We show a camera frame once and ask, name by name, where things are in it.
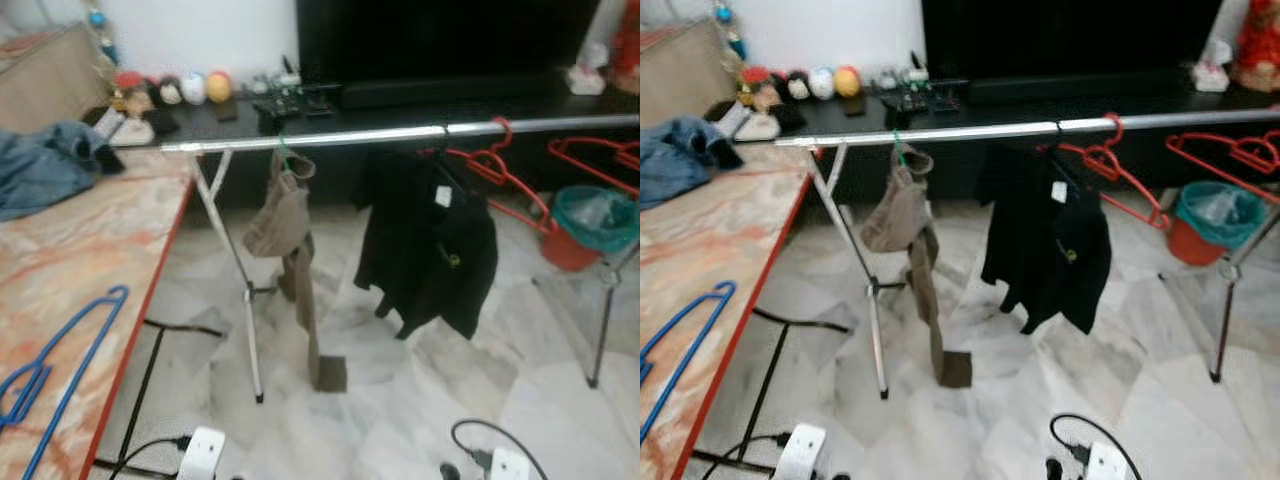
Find brown trousers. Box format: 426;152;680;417
243;150;348;393
862;145;973;389

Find red plastic hanger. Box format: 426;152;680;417
1055;112;1171;231
440;117;554;236
1165;130;1280;206
548;137;641;199

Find blue plastic hanger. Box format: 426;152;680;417
0;285;131;480
640;280;738;446

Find orange bin with teal bag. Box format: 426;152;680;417
540;185;641;273
1167;180;1271;267

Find marble-top folding table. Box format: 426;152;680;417
0;148;226;480
640;143;856;480

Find blue denim jacket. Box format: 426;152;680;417
0;122;126;223
640;115;746;211

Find white tissue box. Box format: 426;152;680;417
567;62;607;96
1192;55;1231;93

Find light wooden cabinet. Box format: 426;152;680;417
640;20;736;126
0;25;111;136

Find red costumed doll figurine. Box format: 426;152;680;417
610;0;641;96
1232;0;1280;93

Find black t-shirt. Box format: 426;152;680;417
355;150;499;341
980;145;1114;336

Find black television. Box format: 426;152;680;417
296;0;601;86
920;0;1226;79

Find silver metal clothes rack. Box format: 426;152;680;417
775;107;1280;401
160;113;641;404

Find black TV console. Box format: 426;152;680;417
705;80;1280;206
95;85;641;211

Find blue bauble ornament string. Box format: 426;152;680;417
715;0;746;61
88;8;119;66

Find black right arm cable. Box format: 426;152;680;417
450;419;549;480
1050;414;1143;480

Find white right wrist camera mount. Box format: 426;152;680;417
1087;442;1129;480
488;447;531;480

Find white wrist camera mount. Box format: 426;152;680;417
1087;442;1129;480
488;447;531;480
778;423;828;480
178;427;227;480

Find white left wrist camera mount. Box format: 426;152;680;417
778;423;828;480
178;427;227;480

